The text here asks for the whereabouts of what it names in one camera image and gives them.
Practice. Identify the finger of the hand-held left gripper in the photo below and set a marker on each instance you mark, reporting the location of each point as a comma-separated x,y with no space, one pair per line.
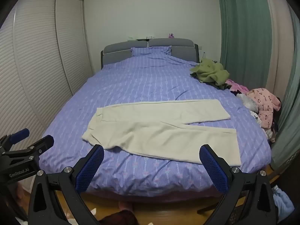
42,145
20,134

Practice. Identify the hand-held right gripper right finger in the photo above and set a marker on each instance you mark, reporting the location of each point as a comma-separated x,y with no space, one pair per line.
212,166

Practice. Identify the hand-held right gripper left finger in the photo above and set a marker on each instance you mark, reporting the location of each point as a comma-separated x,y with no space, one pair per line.
91,168

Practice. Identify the cream pants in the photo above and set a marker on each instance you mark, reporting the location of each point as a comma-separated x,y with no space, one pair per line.
152,126

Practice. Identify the dark red cloth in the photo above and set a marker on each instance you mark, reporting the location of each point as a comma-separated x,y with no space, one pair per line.
119,218

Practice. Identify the white louvered wardrobe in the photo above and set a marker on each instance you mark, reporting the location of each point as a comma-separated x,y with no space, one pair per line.
35,63

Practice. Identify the light blue cloth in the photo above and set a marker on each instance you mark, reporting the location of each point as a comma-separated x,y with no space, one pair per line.
283,204

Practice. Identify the pink printed pajama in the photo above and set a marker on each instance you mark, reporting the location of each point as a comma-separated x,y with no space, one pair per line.
262,103

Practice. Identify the plain pink garment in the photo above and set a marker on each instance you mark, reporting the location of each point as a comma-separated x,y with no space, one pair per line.
236,85

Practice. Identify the green knitted garment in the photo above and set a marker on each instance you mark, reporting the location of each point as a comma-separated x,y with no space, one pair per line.
211,72

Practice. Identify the bed with purple sheet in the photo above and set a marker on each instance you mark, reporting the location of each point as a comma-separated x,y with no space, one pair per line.
140,82

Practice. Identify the blue patterned pillow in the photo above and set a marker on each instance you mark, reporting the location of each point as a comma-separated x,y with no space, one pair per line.
150,51

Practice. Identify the grey padded headboard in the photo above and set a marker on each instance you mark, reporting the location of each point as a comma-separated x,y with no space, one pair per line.
164,42

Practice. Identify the beige curtain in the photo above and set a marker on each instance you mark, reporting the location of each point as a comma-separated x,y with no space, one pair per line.
281,51

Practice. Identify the small purple toy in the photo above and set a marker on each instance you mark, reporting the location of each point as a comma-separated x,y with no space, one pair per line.
171,35

